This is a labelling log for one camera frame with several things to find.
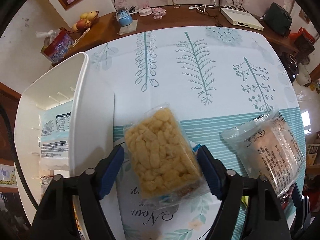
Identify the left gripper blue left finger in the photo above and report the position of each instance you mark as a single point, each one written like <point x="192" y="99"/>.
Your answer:
<point x="108" y="170"/>

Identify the white plastic storage bin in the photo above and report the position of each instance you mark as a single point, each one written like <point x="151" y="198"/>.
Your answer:
<point x="91" y="125"/>

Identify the wooden tv cabinet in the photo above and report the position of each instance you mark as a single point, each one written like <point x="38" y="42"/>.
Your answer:
<point x="106" y="28"/>

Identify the red gift box with bag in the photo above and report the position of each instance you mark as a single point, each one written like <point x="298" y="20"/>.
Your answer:
<point x="56" y="44"/>

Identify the white set-top box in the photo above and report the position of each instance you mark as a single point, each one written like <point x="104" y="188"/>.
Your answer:
<point x="240" y="18"/>

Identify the yellow rice cracker pack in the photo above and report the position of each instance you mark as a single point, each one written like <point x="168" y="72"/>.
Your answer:
<point x="163" y="159"/>

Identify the fruit bowl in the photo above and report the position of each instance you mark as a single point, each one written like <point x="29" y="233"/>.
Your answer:
<point x="86" y="21"/>

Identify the large rice cracker bag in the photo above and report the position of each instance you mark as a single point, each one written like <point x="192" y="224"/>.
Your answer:
<point x="55" y="124"/>

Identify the round brown cake pack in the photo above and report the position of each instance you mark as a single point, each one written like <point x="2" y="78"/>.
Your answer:
<point x="266" y="146"/>

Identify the dark ceramic jar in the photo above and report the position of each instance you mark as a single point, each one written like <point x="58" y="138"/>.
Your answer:
<point x="290" y="64"/>

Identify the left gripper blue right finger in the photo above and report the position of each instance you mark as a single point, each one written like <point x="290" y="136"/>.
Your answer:
<point x="213" y="170"/>

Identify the blue snow globe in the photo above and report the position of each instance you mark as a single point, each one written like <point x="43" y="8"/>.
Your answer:
<point x="123" y="17"/>

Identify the floral white teal tablecloth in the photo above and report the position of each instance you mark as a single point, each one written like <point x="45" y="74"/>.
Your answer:
<point x="213" y="79"/>

